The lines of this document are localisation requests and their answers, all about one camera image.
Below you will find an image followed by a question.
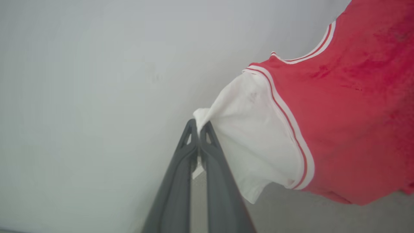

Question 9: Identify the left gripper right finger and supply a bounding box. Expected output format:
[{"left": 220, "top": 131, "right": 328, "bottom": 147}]
[{"left": 200, "top": 121, "right": 256, "bottom": 233}]

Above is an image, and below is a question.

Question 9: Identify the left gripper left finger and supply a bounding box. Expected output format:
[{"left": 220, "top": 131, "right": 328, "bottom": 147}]
[{"left": 141, "top": 119, "right": 199, "bottom": 233}]

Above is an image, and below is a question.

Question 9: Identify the red and white jersey garment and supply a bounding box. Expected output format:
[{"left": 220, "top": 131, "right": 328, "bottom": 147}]
[{"left": 192, "top": 0, "right": 414, "bottom": 206}]

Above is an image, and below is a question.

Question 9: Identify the grey fabric sofa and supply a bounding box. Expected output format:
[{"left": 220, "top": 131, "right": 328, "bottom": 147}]
[{"left": 190, "top": 172, "right": 414, "bottom": 233}]

